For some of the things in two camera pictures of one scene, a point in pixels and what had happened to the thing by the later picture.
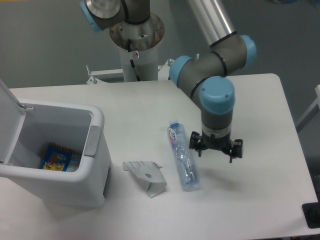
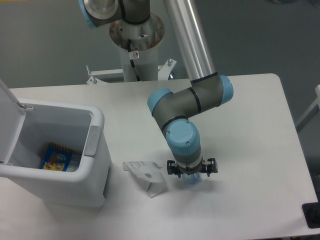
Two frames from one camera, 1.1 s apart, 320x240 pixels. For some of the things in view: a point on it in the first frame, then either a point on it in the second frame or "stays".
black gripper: x=234 y=148 -> x=209 y=168
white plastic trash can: x=80 y=127 stays
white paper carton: x=149 y=171 stays
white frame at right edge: x=313 y=110 stays
